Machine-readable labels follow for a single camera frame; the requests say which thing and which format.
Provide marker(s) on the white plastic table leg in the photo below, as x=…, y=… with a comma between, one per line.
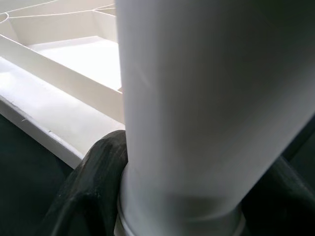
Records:
x=209, y=98

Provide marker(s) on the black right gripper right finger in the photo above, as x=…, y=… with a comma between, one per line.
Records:
x=283, y=204

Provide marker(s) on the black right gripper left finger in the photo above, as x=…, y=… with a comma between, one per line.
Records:
x=93, y=186

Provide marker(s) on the black cloth table cover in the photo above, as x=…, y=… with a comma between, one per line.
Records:
x=24, y=184

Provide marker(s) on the white plastic table top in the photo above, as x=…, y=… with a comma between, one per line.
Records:
x=61, y=68

